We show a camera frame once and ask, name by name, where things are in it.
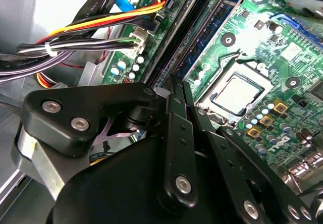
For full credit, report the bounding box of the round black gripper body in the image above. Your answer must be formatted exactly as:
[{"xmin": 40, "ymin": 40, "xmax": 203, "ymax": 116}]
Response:
[{"xmin": 46, "ymin": 136, "xmax": 240, "ymax": 224}]

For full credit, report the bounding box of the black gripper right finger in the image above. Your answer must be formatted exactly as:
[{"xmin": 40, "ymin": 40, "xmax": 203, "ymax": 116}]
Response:
[{"xmin": 183, "ymin": 81, "xmax": 318, "ymax": 224}]

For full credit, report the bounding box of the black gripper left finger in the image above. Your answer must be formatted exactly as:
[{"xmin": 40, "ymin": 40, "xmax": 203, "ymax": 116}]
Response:
[{"xmin": 11, "ymin": 73, "xmax": 199, "ymax": 209}]

